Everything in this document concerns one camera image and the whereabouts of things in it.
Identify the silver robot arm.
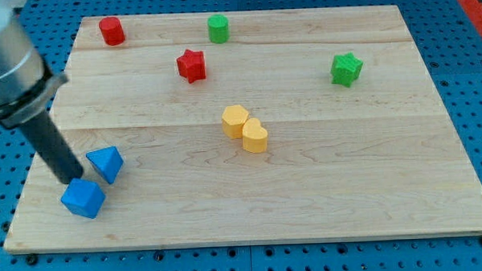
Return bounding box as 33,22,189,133
0,3,68,129

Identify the blue triangle block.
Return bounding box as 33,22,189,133
85,146,124,184

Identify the green cylinder block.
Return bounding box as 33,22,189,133
207,14,230,44

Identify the yellow heart block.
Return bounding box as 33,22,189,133
242,118,268,154

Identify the light wooden board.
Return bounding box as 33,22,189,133
4,6,482,254

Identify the red star block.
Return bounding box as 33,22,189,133
177,49,206,84

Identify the green star block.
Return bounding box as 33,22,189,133
330,53,363,88

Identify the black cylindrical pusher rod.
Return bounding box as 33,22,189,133
19,109,83,184

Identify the red cylinder block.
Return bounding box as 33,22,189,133
98,16,126,46

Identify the blue cube block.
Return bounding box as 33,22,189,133
61,179,106,219

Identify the yellow hexagon block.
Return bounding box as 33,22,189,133
221,105,249,139

